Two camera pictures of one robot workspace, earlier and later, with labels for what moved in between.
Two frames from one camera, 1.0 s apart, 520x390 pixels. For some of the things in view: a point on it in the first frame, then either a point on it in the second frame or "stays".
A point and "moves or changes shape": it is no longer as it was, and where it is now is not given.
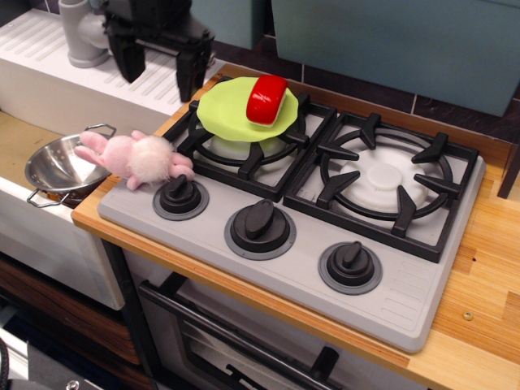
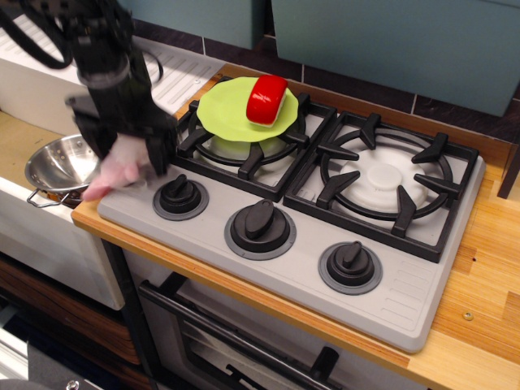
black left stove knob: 183,200 stays
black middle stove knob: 260,231 stays
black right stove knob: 351,268 stays
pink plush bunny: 136,157 moves or changes shape
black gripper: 169,20 -> 119,103
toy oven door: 193,340 stays
